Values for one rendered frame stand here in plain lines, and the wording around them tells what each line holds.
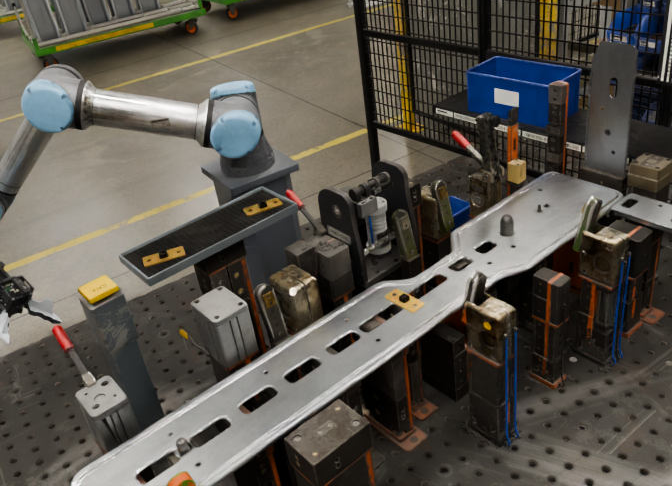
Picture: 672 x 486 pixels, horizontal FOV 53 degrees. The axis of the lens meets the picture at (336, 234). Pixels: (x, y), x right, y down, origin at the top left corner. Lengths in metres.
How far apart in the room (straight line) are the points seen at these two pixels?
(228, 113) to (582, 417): 1.05
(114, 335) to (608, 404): 1.06
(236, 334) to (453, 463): 0.53
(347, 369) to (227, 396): 0.23
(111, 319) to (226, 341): 0.23
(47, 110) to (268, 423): 0.87
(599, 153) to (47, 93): 1.35
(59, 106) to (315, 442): 0.95
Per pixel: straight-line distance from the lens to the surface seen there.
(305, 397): 1.24
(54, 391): 1.95
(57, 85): 1.65
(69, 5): 8.10
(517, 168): 1.78
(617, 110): 1.82
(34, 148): 1.89
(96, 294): 1.36
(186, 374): 1.82
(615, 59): 1.79
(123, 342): 1.42
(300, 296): 1.37
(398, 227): 1.52
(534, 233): 1.62
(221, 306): 1.31
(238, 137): 1.62
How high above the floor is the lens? 1.86
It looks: 31 degrees down
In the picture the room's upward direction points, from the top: 9 degrees counter-clockwise
